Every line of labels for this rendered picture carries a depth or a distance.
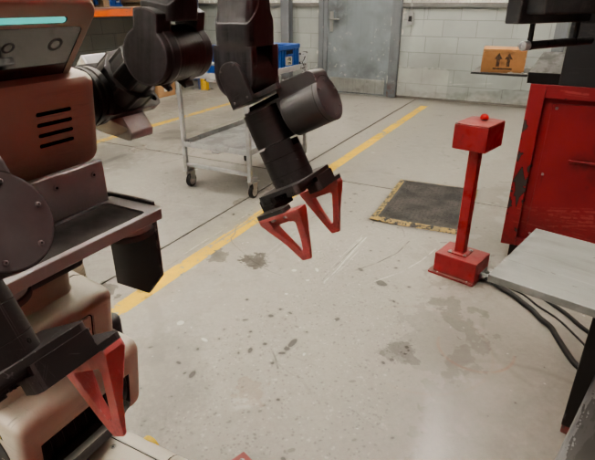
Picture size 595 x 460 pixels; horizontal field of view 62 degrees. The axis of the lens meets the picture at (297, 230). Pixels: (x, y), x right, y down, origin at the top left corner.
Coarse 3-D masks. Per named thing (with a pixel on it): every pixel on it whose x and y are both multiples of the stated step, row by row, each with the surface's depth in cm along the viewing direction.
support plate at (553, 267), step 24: (528, 240) 69; (552, 240) 69; (576, 240) 69; (504, 264) 62; (528, 264) 62; (552, 264) 62; (576, 264) 62; (528, 288) 57; (552, 288) 57; (576, 288) 57
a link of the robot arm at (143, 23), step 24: (144, 0) 64; (168, 0) 63; (192, 0) 66; (144, 24) 64; (168, 24) 65; (192, 24) 70; (144, 48) 65; (168, 48) 64; (144, 72) 67; (168, 72) 66
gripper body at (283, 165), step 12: (276, 144) 64; (288, 144) 65; (300, 144) 66; (264, 156) 66; (276, 156) 65; (288, 156) 65; (300, 156) 66; (276, 168) 65; (288, 168) 65; (300, 168) 65; (324, 168) 69; (276, 180) 66; (288, 180) 65; (300, 180) 65; (312, 180) 67; (276, 192) 64; (288, 192) 63; (300, 192) 63; (264, 204) 66
